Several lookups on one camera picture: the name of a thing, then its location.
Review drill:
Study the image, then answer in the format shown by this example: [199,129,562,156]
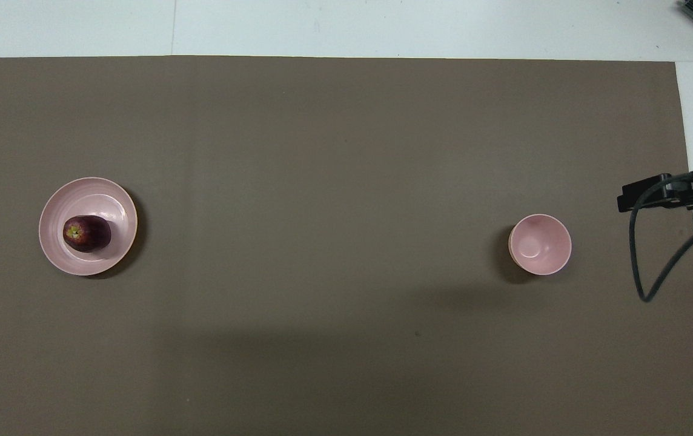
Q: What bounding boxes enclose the dark red apple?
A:
[63,215,112,253]

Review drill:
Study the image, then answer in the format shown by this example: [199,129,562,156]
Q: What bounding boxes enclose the pink bowl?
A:
[508,214,572,276]

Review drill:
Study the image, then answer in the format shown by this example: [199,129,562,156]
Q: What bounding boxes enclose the pink plate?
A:
[39,177,139,277]

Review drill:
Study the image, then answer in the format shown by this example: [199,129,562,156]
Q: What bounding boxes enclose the brown table mat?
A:
[0,56,693,436]

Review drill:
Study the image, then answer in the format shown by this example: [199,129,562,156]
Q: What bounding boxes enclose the dark grey cable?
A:
[628,169,693,303]

